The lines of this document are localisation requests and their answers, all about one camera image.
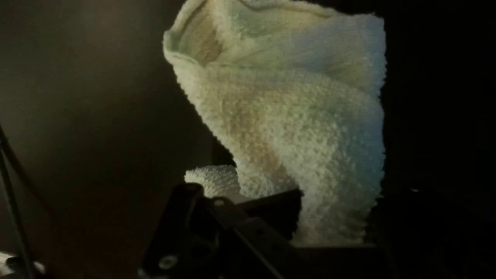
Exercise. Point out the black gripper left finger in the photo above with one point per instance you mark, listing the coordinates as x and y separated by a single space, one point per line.
222 243

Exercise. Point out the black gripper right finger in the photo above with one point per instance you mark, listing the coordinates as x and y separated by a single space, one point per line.
439 243

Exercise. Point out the white terry towel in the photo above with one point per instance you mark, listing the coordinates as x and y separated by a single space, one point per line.
289 129

